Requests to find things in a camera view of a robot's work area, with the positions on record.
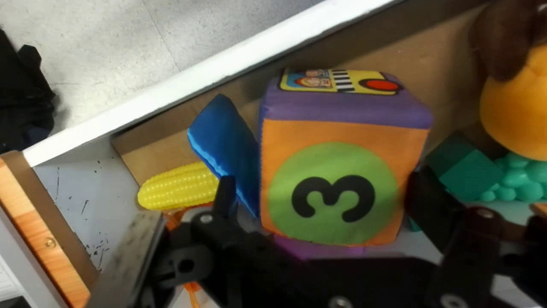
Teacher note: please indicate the soft toy cube number three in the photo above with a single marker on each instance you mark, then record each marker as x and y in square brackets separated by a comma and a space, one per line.
[335, 193]

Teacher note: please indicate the yellow toy corn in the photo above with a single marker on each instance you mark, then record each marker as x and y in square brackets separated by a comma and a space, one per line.
[176, 185]

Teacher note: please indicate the blue fabric toy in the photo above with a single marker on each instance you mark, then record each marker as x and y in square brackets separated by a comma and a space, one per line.
[227, 142]

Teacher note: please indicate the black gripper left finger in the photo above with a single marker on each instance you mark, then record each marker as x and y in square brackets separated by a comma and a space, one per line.
[193, 256]

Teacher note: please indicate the yellow plush toy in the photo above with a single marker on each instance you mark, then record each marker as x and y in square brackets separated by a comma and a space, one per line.
[518, 108]

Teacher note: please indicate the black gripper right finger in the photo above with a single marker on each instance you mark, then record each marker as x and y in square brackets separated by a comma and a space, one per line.
[484, 256]

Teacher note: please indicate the wooden toy kitchen counter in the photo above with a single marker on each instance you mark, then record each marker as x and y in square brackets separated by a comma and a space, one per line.
[27, 227]

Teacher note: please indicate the black floor object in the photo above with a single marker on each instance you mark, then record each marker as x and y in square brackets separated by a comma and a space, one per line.
[22, 96]

